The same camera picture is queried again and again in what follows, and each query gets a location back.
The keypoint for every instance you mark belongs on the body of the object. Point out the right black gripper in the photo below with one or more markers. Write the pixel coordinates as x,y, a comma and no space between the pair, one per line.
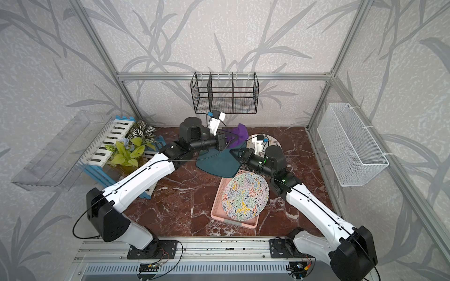
244,151

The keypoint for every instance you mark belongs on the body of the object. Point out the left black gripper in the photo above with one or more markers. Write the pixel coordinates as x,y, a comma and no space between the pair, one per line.
220,141

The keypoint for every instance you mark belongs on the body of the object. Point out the white plaid round plate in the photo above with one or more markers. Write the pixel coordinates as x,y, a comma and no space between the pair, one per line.
272,141

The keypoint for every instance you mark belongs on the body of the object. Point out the purple cloth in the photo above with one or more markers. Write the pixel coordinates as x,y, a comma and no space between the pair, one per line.
236,137

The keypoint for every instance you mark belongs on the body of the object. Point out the teal square plate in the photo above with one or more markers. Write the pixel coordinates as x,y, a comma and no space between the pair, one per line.
218,163

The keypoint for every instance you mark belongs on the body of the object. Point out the colourful patterned round plate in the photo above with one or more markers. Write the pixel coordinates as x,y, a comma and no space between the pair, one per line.
245,196

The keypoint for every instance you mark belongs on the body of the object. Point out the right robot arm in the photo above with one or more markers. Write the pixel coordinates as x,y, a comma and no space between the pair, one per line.
349,251

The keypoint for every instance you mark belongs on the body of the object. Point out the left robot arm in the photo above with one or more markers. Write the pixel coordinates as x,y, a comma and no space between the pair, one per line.
105,208

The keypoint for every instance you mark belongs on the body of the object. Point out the striped leaf plant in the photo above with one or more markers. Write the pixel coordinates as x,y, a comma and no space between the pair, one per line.
141,129

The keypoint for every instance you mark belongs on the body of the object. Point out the pink plastic tray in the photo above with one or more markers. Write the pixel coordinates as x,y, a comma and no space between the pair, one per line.
217,212

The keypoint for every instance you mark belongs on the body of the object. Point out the green potted plant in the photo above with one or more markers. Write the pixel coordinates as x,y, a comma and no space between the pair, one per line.
127,155

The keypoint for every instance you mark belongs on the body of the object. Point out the white blue wooden crate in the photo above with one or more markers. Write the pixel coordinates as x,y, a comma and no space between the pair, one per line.
95,168

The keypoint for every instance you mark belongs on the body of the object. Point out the white mesh basket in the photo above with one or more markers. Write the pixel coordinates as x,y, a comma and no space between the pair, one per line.
351,149

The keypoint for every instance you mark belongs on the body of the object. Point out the clear plastic shelf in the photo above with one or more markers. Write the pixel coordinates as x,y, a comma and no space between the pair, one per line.
60,163

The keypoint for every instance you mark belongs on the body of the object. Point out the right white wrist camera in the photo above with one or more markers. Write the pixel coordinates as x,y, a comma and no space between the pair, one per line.
260,142

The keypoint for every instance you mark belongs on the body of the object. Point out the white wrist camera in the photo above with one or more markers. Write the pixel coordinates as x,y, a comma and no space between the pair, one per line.
260,142
216,118

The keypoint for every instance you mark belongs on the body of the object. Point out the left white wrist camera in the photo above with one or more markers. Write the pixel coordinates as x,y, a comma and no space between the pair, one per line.
216,118

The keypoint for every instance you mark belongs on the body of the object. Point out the black wire basket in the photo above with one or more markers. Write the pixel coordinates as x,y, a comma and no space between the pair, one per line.
229,93

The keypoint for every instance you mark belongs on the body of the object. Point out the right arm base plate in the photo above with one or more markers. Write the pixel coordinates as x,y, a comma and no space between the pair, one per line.
283,248

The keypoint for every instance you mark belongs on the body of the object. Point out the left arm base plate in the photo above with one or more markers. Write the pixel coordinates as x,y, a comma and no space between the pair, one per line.
161,249

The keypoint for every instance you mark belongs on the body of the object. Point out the aluminium mounting rail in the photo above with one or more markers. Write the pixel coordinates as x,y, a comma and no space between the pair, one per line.
189,249

